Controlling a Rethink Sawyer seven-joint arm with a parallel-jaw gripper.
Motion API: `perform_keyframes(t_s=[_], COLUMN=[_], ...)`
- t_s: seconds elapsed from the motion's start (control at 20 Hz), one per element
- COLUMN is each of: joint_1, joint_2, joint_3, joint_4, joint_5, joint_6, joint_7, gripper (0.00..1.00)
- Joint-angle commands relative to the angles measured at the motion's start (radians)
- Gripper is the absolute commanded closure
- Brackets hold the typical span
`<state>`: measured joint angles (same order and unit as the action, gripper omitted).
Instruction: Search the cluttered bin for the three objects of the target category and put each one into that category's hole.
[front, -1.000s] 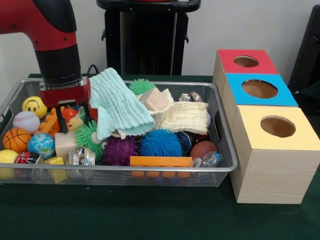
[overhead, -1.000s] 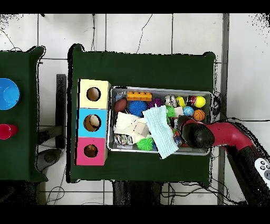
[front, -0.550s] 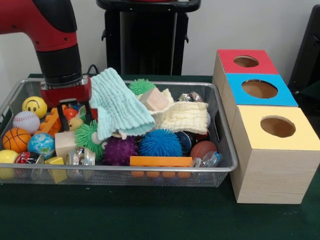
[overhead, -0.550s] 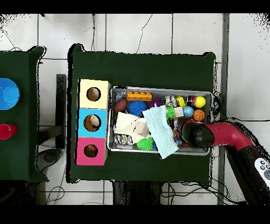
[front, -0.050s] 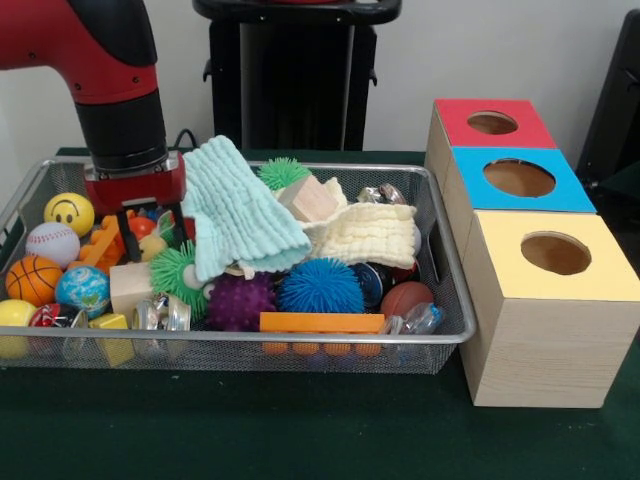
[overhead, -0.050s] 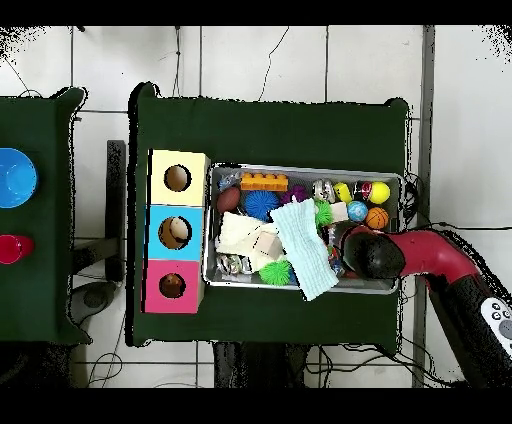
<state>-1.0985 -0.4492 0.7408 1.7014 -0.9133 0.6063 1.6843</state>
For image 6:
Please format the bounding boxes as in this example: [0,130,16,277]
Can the mint green cloth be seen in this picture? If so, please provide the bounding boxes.
[269,197,340,302]

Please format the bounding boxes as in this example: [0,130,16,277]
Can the silver mesh bin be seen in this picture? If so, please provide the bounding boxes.
[203,162,405,296]

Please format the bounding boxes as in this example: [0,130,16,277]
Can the wooden three-hole box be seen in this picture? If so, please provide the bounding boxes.
[143,149,212,315]

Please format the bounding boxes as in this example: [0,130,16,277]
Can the blue spiky rubber ball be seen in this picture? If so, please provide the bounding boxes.
[243,189,281,222]

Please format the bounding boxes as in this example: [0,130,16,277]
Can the cream cloth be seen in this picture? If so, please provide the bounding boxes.
[215,210,286,272]

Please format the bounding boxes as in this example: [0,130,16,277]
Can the brown toy ball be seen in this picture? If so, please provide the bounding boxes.
[216,185,242,215]

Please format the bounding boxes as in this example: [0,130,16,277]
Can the orange building brick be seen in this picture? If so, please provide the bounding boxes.
[239,172,290,192]

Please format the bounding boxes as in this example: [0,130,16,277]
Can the green spiky rubber ball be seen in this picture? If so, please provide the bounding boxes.
[258,259,294,287]

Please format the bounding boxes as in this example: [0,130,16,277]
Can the green spiky toy with eyes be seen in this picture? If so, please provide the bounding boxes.
[313,199,334,230]

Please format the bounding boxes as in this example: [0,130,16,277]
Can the dark green tablecloth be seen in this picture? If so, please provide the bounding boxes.
[126,81,410,355]
[0,86,93,346]

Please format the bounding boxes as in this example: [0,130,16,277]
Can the globe print ball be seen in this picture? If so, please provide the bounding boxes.
[346,200,369,224]

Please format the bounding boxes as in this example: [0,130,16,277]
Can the orange basketball toy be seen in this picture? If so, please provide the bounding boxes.
[364,206,390,231]

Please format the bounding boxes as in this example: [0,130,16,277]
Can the yellow ball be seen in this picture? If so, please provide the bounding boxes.
[367,181,392,206]

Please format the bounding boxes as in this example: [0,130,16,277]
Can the blue bowl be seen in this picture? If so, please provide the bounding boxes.
[0,147,40,210]

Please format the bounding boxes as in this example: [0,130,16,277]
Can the red cup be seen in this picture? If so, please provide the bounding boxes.
[0,234,36,266]

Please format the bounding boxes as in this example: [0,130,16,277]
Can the thin black cable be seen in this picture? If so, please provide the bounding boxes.
[257,26,290,102]

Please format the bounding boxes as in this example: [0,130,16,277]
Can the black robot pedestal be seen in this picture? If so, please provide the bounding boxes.
[213,341,310,388]

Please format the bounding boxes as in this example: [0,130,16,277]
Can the black power cable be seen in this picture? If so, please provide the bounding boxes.
[402,220,512,241]

